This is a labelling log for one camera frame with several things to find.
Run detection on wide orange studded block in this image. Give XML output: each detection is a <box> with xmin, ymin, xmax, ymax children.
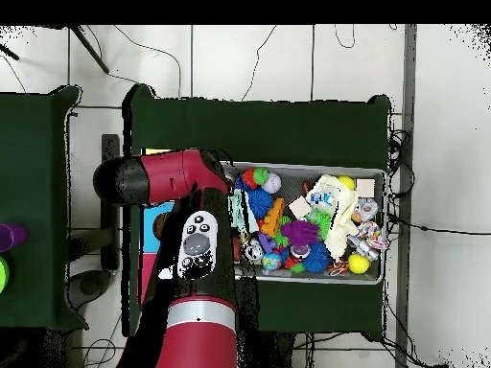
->
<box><xmin>260</xmin><ymin>196</ymin><xmax>287</xmax><ymax>238</ymax></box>

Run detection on purple spiky rubber ball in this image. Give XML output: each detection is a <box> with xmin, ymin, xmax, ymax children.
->
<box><xmin>280</xmin><ymin>218</ymin><xmax>322</xmax><ymax>247</ymax></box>

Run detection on wooden box with three holes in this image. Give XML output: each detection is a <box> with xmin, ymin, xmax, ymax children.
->
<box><xmin>137</xmin><ymin>148</ymin><xmax>177</xmax><ymax>306</ymax></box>

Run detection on silver mesh bin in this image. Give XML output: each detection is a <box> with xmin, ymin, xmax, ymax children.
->
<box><xmin>222</xmin><ymin>160</ymin><xmax>388</xmax><ymax>286</ymax></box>

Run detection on mint green cloth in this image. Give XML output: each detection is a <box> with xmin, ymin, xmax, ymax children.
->
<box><xmin>228</xmin><ymin>189</ymin><xmax>261</xmax><ymax>234</ymax></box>

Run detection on blue globe ball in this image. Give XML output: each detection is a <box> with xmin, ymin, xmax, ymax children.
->
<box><xmin>262</xmin><ymin>251</ymin><xmax>283</xmax><ymax>271</ymax></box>

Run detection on dark green tablecloth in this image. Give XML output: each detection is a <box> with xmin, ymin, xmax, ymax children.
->
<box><xmin>121</xmin><ymin>84</ymin><xmax>392</xmax><ymax>342</ymax></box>
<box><xmin>0</xmin><ymin>84</ymin><xmax>89</xmax><ymax>331</ymax></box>

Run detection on blue spiky rubber ball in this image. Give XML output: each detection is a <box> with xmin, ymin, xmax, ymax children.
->
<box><xmin>302</xmin><ymin>241</ymin><xmax>332</xmax><ymax>274</ymax></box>

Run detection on cream yellow cloth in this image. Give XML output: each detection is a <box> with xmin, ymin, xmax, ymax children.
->
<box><xmin>312</xmin><ymin>173</ymin><xmax>361</xmax><ymax>260</ymax></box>

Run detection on grey round stand base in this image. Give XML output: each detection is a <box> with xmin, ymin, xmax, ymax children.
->
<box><xmin>67</xmin><ymin>269</ymin><xmax>113</xmax><ymax>311</ymax></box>

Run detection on purple plastic cup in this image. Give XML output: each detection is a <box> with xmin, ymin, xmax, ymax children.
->
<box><xmin>6</xmin><ymin>223</ymin><xmax>30</xmax><ymax>248</ymax></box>
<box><xmin>0</xmin><ymin>224</ymin><xmax>14</xmax><ymax>253</ymax></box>

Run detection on lime green plastic cup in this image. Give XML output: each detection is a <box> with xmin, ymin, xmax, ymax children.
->
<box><xmin>0</xmin><ymin>255</ymin><xmax>10</xmax><ymax>294</ymax></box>

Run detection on black cable bundle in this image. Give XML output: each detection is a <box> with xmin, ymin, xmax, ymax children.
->
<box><xmin>386</xmin><ymin>129</ymin><xmax>415</xmax><ymax>200</ymax></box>

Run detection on thin black floor cable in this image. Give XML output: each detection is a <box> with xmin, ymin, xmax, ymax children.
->
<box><xmin>386</xmin><ymin>214</ymin><xmax>491</xmax><ymax>236</ymax></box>

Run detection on grey floor cable cover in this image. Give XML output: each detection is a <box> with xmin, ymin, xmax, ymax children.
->
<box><xmin>394</xmin><ymin>24</ymin><xmax>418</xmax><ymax>368</ymax></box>

